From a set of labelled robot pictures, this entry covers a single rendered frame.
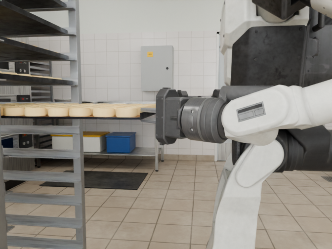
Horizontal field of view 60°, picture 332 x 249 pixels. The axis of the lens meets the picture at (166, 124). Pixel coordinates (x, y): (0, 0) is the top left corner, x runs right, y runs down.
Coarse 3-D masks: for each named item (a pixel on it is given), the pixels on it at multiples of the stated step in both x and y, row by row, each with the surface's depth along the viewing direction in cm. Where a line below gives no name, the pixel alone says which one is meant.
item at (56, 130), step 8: (0, 128) 112; (8, 128) 111; (16, 128) 111; (24, 128) 111; (32, 128) 110; (40, 128) 110; (48, 128) 109; (56, 128) 109; (64, 128) 108; (72, 128) 108
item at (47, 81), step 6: (0, 78) 68; (6, 78) 70; (12, 78) 72; (18, 78) 75; (24, 78) 77; (30, 78) 80; (36, 78) 83; (42, 78) 86; (48, 78) 89; (0, 84) 104; (6, 84) 104; (12, 84) 104; (18, 84) 104; (24, 84) 104; (30, 84) 104; (36, 84) 104; (42, 84) 104; (48, 84) 104; (54, 84) 104; (60, 84) 104
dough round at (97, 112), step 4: (96, 108) 66; (100, 108) 66; (104, 108) 66; (108, 108) 66; (112, 108) 67; (96, 112) 66; (100, 112) 65; (104, 112) 66; (108, 112) 66; (112, 112) 67; (96, 116) 66; (100, 116) 66; (104, 116) 66; (108, 116) 66; (112, 116) 67
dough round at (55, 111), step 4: (52, 108) 67; (56, 108) 67; (60, 108) 67; (64, 108) 68; (68, 108) 70; (48, 112) 68; (52, 112) 67; (56, 112) 67; (60, 112) 67; (64, 112) 68; (68, 112) 69; (52, 116) 67; (56, 116) 67; (60, 116) 68; (64, 116) 68
